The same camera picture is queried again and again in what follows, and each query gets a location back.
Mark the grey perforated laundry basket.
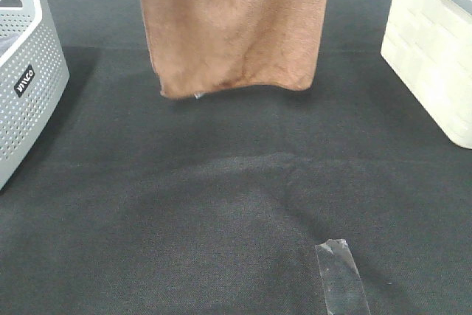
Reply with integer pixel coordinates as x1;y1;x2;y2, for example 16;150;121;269
1;0;70;184

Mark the white woven storage box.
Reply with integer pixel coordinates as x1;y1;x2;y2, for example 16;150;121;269
381;0;471;149

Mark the brown towel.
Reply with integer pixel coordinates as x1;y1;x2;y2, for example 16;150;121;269
140;0;327;99

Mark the black table cloth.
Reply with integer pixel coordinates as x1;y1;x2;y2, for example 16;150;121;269
1;0;471;314

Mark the clear tape strip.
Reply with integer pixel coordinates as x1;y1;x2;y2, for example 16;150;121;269
315;239;371;315

